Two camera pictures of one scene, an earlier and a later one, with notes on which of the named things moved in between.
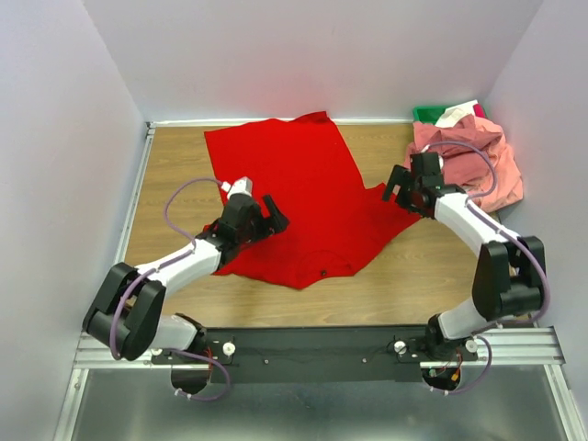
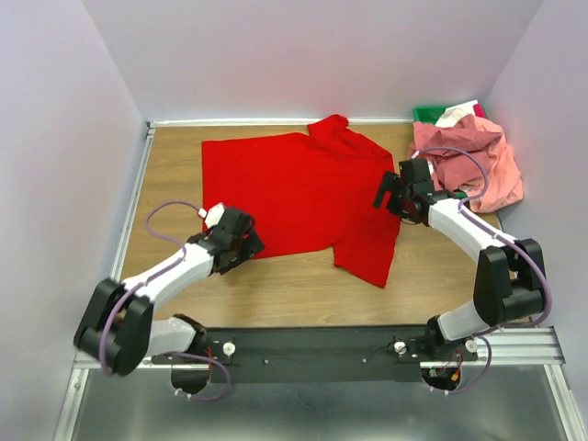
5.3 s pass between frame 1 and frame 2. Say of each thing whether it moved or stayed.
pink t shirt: stayed
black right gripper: moved
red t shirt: moved
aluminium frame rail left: stayed
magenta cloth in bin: stayed
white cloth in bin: stayed
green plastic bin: stayed
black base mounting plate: stayed
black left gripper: moved
